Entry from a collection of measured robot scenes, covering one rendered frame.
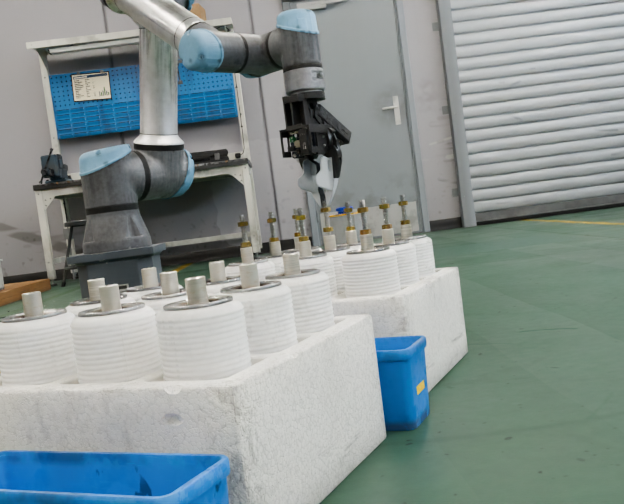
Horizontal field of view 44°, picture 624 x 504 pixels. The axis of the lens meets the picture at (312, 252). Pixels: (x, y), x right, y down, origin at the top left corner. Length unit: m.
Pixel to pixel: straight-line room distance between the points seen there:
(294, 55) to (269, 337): 0.70
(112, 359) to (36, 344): 0.11
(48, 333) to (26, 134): 6.06
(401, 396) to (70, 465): 0.50
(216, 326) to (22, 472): 0.27
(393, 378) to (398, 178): 5.57
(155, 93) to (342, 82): 4.95
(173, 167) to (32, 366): 0.96
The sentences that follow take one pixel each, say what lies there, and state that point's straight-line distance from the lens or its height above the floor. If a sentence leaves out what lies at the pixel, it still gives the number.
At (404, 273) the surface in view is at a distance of 1.42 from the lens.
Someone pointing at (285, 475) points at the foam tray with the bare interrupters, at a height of 0.06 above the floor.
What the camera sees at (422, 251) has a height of 0.23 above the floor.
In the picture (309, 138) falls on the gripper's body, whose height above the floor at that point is 0.46.
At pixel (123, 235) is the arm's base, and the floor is 0.33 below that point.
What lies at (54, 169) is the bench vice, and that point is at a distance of 6.03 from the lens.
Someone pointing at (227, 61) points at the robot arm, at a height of 0.62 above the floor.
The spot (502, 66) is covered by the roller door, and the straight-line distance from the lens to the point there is 6.91.
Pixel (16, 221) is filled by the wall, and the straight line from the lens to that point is 6.99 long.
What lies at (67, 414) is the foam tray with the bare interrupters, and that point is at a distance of 0.90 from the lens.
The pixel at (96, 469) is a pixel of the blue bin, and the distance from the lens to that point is 0.85.
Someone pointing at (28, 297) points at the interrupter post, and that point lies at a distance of 1.00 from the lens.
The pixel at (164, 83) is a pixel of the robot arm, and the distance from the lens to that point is 1.83.
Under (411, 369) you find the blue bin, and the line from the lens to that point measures 1.15.
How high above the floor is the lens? 0.34
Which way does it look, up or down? 3 degrees down
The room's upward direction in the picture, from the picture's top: 7 degrees counter-clockwise
